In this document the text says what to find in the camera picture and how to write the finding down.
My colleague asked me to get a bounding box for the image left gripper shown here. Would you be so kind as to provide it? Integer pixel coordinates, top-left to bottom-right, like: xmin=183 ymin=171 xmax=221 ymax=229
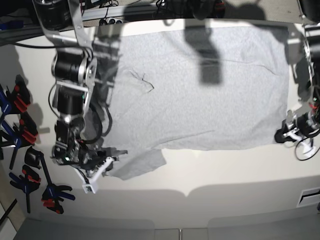
xmin=51 ymin=144 xmax=128 ymax=184

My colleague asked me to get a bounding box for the image right gripper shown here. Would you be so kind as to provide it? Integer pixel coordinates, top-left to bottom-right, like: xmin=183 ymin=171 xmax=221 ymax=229
xmin=274 ymin=109 xmax=320 ymax=155

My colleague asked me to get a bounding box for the grey T-shirt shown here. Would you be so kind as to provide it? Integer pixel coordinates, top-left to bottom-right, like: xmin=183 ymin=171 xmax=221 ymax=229
xmin=92 ymin=26 xmax=289 ymax=180

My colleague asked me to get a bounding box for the long black bar clamp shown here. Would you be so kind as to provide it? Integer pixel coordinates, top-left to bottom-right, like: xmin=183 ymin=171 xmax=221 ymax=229
xmin=24 ymin=146 xmax=76 ymax=215

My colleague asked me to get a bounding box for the white label with black mark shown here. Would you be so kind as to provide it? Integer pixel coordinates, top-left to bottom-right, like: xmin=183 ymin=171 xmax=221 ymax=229
xmin=296 ymin=187 xmax=320 ymax=208

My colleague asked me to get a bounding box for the lower left blue bar clamp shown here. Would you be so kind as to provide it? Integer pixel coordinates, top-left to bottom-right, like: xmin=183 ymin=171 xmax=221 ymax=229
xmin=8 ymin=164 xmax=41 ymax=214

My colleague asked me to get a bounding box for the blue red bar clamp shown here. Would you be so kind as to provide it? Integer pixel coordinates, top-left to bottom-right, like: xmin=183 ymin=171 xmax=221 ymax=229
xmin=0 ymin=112 xmax=39 ymax=170
xmin=0 ymin=80 xmax=31 ymax=123

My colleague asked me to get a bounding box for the black flat bar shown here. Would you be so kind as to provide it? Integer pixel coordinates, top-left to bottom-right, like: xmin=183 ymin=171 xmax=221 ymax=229
xmin=0 ymin=199 xmax=18 ymax=225

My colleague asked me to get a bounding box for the top blue red bar clamp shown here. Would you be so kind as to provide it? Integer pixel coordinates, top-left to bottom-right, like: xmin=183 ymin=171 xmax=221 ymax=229
xmin=0 ymin=80 xmax=31 ymax=123

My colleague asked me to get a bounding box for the image left wrist camera box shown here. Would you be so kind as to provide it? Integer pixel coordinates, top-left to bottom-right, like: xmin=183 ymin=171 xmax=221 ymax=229
xmin=82 ymin=182 xmax=99 ymax=194

